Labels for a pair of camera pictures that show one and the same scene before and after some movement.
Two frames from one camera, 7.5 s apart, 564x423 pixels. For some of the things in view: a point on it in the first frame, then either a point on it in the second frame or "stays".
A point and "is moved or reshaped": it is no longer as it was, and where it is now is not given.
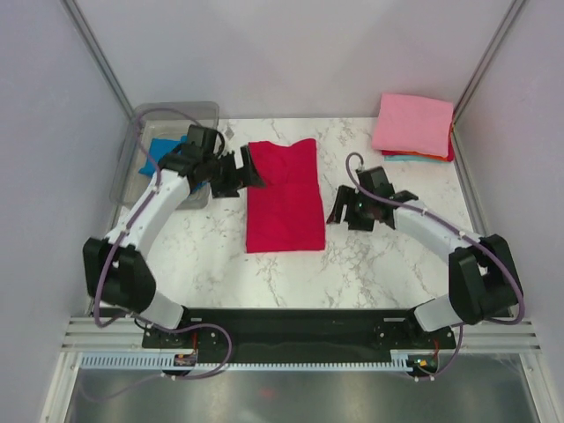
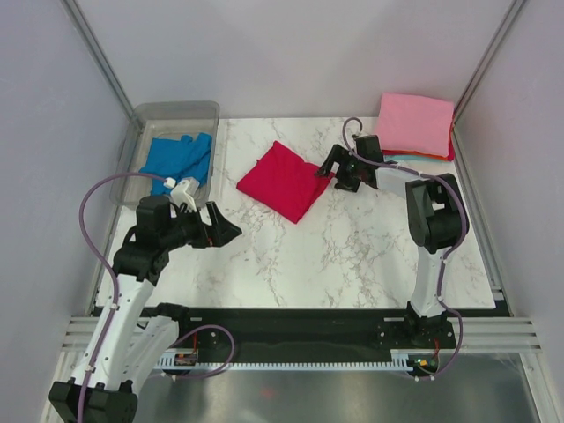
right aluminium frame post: (500, 35) stays
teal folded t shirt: (409, 158) stays
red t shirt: (286, 214) is moved or reshaped
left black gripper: (235, 181) -> (218, 222)
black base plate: (299, 330) stays
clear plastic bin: (164, 121) stays
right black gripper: (346, 196) -> (337, 154)
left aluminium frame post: (112, 78) stays
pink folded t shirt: (414, 123) stays
